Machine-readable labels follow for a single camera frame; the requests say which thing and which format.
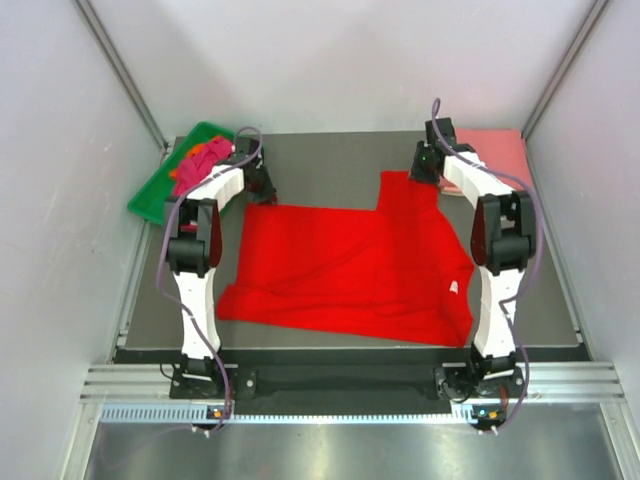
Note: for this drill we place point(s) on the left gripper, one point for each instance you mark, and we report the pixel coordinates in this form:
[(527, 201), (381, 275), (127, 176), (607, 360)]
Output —
[(267, 194)]

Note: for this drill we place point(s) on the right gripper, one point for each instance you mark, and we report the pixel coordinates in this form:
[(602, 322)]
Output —
[(415, 173)]

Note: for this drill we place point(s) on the red t shirt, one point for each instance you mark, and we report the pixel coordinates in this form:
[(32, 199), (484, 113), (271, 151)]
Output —
[(395, 272)]

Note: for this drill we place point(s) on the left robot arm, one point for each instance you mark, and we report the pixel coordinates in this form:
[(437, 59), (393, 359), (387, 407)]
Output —
[(206, 182)]

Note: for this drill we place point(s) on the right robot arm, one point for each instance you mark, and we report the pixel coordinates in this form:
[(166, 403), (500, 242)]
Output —
[(503, 240)]

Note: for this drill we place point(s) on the folded pink t shirt stack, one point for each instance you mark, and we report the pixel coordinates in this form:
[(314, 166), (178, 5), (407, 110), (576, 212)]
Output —
[(502, 150)]

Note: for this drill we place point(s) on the magenta t shirt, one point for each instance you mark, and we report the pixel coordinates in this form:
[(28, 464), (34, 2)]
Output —
[(220, 149)]

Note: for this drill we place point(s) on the green plastic bin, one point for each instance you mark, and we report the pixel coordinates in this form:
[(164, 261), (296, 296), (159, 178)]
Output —
[(148, 202)]

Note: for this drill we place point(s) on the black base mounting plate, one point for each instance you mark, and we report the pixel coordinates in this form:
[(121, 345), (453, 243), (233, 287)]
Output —
[(424, 382)]

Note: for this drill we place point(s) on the left corner aluminium post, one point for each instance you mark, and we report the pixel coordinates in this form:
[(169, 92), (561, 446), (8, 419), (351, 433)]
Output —
[(96, 27)]

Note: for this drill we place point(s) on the corner aluminium post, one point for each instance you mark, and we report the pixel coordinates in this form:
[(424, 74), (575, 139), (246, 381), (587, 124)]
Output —
[(570, 55), (96, 27)]

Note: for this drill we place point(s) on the right corner aluminium post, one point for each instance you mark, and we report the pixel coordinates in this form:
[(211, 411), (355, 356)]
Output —
[(570, 55)]

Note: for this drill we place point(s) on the grey slotted cable duct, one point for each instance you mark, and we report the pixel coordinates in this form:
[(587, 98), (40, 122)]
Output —
[(206, 414)]

